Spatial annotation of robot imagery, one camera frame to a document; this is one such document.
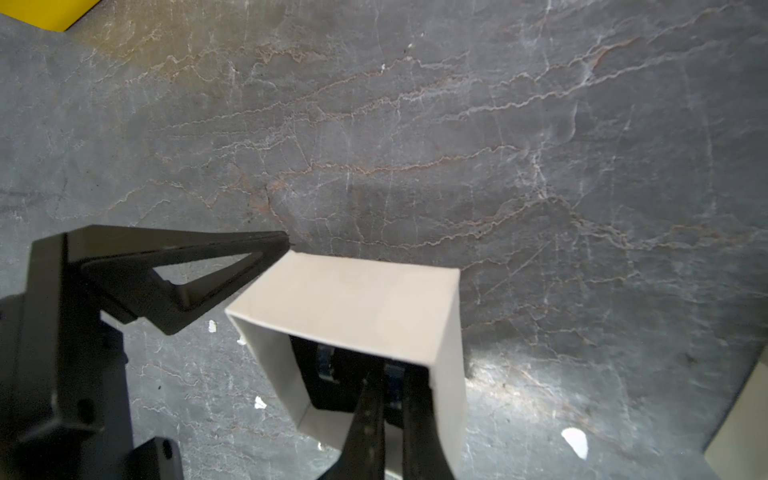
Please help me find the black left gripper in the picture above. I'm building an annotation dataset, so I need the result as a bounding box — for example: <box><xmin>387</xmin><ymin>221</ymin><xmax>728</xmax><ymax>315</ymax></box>
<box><xmin>1</xmin><ymin>225</ymin><xmax>290</xmax><ymax>479</ymax></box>

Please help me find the black foam ring insert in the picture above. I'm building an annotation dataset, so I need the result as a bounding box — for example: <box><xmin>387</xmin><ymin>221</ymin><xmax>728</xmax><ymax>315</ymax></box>
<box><xmin>290</xmin><ymin>336</ymin><xmax>409</xmax><ymax>428</ymax></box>

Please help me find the white paper scrap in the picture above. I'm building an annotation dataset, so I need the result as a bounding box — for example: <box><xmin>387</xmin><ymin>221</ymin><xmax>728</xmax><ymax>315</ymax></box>
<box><xmin>561</xmin><ymin>427</ymin><xmax>589</xmax><ymax>460</ymax></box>

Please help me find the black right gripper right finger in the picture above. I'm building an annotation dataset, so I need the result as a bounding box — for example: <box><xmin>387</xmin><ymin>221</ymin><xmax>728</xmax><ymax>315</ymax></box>
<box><xmin>402</xmin><ymin>365</ymin><xmax>455</xmax><ymax>480</ymax></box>

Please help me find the yellow plastic storage box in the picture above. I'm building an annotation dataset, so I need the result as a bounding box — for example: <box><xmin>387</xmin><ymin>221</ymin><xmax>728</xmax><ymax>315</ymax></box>
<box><xmin>1</xmin><ymin>0</ymin><xmax>99</xmax><ymax>32</ymax></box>

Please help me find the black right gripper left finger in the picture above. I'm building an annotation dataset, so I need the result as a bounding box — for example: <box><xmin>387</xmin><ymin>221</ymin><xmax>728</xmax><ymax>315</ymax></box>
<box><xmin>320</xmin><ymin>365</ymin><xmax>386</xmax><ymax>480</ymax></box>

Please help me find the white ring box base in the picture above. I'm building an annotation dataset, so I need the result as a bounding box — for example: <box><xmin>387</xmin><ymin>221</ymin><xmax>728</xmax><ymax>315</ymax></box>
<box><xmin>226</xmin><ymin>251</ymin><xmax>467</xmax><ymax>472</ymax></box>

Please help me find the white gift box lid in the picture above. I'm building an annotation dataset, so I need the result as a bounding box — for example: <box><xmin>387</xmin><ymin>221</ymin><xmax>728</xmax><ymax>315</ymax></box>
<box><xmin>704</xmin><ymin>347</ymin><xmax>768</xmax><ymax>480</ymax></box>

